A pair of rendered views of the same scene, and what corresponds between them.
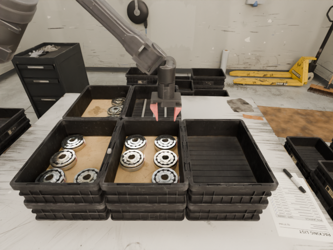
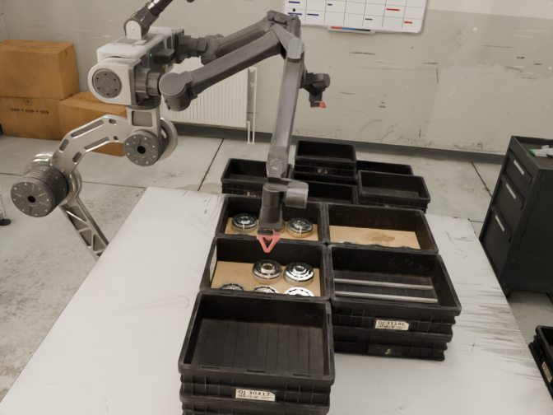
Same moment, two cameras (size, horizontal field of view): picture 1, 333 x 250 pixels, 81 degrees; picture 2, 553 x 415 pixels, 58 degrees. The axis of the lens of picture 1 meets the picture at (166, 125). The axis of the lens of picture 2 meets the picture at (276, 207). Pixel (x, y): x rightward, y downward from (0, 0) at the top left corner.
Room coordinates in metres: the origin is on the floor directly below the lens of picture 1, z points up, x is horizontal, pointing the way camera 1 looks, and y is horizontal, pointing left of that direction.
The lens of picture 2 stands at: (0.63, -1.23, 1.91)
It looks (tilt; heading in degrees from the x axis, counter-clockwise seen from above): 30 degrees down; 91
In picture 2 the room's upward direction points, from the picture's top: 4 degrees clockwise
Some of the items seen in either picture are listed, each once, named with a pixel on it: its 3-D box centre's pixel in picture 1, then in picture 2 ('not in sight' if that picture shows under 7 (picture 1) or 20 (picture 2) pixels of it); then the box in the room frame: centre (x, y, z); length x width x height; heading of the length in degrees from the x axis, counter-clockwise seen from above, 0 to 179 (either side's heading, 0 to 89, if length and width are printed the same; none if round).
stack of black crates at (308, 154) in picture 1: (309, 161); not in sight; (1.15, -1.20, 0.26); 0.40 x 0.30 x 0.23; 177
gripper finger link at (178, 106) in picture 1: (171, 109); (268, 236); (0.60, -0.02, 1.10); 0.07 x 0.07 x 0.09; 0
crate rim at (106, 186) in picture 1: (148, 147); (267, 268); (0.60, 0.07, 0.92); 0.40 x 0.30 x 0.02; 0
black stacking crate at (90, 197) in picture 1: (79, 156); (271, 230); (0.60, 0.37, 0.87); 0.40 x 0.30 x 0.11; 0
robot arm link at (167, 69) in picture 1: (166, 72); (274, 194); (0.61, 0.00, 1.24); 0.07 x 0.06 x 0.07; 176
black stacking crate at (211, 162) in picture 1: (218, 156); (259, 347); (0.60, -0.23, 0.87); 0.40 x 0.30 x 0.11; 0
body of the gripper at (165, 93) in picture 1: (166, 91); (271, 212); (0.60, 0.00, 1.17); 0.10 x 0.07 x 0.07; 90
